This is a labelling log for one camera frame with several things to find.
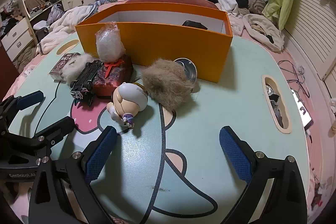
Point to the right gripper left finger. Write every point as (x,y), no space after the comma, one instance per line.
(49,202)

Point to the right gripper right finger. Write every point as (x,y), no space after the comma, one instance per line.
(286,202)

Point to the black toy car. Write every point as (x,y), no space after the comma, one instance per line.
(81,88)

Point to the white fluffy pom-pom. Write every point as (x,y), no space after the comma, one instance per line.
(75,66)

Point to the dark red pouch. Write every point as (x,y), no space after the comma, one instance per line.
(112,75)

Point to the white chibi figurine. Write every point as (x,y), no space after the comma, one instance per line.
(127,101)

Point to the brown fluffy pom-pom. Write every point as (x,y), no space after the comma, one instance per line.
(166,83)

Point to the patterned card box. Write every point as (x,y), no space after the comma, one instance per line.
(56,72)

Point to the white drawer cabinet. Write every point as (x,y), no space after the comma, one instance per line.
(17,39)

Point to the clear bubble wrap bundle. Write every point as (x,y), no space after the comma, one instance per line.
(108,43)

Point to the white pink blanket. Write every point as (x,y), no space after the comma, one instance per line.
(64,27)

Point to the silver round tin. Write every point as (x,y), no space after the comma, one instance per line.
(189,68)

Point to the beige garment on bed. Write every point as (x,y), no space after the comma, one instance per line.
(263,31)

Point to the orange cardboard box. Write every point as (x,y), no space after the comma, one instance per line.
(150,31)

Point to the black item inside box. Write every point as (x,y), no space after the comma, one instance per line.
(194,24)

